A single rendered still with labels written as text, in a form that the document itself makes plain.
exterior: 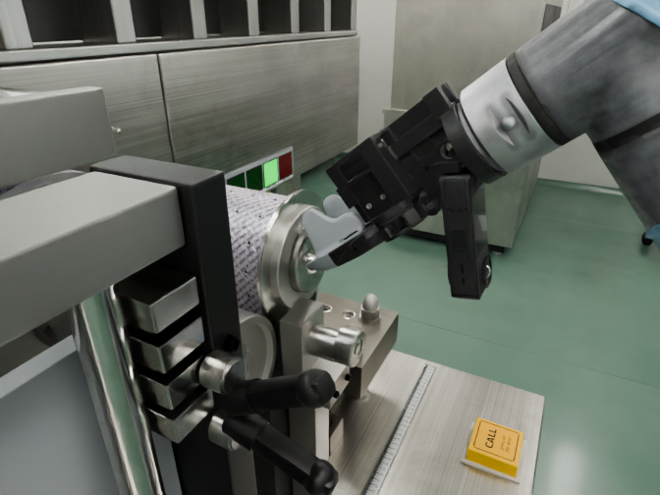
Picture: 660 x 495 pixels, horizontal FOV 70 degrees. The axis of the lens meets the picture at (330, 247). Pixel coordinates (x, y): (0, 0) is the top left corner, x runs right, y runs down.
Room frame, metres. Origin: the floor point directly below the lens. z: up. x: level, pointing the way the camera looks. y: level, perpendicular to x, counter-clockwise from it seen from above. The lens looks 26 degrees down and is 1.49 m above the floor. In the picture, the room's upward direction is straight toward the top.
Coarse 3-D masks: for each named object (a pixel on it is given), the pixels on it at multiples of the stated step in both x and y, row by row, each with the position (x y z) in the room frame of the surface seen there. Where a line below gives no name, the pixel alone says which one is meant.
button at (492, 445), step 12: (480, 420) 0.54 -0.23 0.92; (480, 432) 0.51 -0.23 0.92; (492, 432) 0.51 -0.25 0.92; (504, 432) 0.51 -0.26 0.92; (516, 432) 0.51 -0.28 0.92; (468, 444) 0.50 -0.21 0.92; (480, 444) 0.49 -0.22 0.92; (492, 444) 0.49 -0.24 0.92; (504, 444) 0.49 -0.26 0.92; (516, 444) 0.49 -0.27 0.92; (468, 456) 0.48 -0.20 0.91; (480, 456) 0.48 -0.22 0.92; (492, 456) 0.47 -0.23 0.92; (504, 456) 0.47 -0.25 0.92; (516, 456) 0.47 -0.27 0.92; (492, 468) 0.47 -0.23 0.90; (504, 468) 0.46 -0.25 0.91; (516, 468) 0.45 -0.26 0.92
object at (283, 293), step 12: (288, 216) 0.45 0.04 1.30; (300, 216) 0.45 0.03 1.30; (288, 228) 0.43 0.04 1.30; (300, 228) 0.45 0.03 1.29; (276, 240) 0.43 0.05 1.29; (288, 240) 0.43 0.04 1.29; (276, 252) 0.42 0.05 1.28; (288, 252) 0.43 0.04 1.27; (276, 264) 0.41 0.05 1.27; (276, 276) 0.41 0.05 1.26; (276, 288) 0.41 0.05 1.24; (288, 288) 0.42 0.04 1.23; (276, 300) 0.42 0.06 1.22; (288, 300) 0.42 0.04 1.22; (300, 300) 0.45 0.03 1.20
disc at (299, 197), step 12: (300, 192) 0.47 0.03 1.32; (312, 192) 0.50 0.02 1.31; (288, 204) 0.45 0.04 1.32; (300, 204) 0.47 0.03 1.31; (312, 204) 0.50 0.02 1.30; (276, 216) 0.43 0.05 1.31; (276, 228) 0.43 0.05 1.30; (264, 240) 0.41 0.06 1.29; (264, 252) 0.41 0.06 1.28; (264, 264) 0.41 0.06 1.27; (264, 276) 0.41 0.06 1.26; (264, 288) 0.40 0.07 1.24; (264, 300) 0.40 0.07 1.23; (276, 312) 0.42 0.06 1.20
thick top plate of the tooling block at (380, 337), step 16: (336, 304) 0.70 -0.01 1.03; (352, 304) 0.70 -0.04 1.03; (336, 320) 0.65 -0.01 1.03; (352, 320) 0.65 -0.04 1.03; (384, 320) 0.65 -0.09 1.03; (368, 336) 0.61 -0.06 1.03; (384, 336) 0.62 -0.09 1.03; (368, 352) 0.57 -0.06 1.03; (384, 352) 0.62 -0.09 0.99; (352, 368) 0.54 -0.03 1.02; (368, 368) 0.56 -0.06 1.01; (352, 384) 0.54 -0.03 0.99; (368, 384) 0.56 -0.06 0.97
